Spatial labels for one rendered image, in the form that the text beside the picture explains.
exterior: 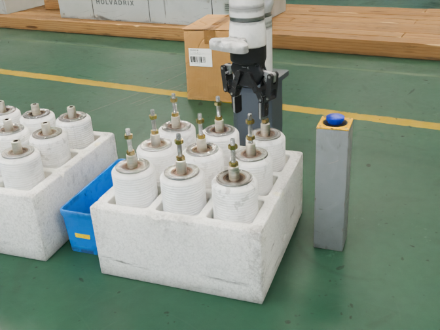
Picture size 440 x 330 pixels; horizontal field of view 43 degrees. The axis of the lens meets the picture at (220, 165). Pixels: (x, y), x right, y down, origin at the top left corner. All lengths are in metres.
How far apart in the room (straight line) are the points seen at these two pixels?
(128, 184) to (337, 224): 0.49
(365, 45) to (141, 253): 2.01
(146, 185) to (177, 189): 0.09
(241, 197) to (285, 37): 2.07
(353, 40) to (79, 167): 1.86
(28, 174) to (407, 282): 0.90
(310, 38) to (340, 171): 1.86
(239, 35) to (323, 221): 0.48
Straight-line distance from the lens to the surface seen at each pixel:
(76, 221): 1.37
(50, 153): 1.46
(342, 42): 3.00
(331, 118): 1.22
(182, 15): 3.46
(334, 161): 1.24
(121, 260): 1.28
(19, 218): 1.39
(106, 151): 1.59
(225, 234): 1.12
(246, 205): 1.12
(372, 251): 1.37
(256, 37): 1.12
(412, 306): 1.23
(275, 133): 1.34
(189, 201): 1.16
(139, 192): 1.21
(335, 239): 1.34
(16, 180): 1.38
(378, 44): 2.96
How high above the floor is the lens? 0.78
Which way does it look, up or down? 26 degrees down
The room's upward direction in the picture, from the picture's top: 3 degrees counter-clockwise
